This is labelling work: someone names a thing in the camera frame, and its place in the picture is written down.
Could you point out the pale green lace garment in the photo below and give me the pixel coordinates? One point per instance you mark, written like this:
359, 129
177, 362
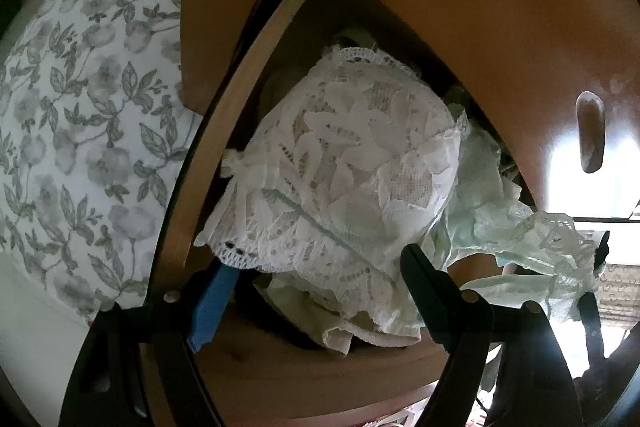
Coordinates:
485, 197

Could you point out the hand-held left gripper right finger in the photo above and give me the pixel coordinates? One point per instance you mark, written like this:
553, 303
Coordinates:
425, 287

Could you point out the patterned curtain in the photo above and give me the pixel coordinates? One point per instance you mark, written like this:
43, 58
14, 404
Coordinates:
622, 297

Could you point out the white lace garment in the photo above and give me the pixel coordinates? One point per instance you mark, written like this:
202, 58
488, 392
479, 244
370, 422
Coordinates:
340, 157

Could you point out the grey floral mattress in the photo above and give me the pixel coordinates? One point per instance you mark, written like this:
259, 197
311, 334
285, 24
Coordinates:
75, 107

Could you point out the cream cloth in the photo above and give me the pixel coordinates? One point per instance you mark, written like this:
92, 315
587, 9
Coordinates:
310, 312

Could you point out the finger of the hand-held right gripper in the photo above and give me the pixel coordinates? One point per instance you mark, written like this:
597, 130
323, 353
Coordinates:
602, 252
592, 327

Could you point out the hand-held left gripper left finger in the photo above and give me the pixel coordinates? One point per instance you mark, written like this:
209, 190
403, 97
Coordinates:
212, 307

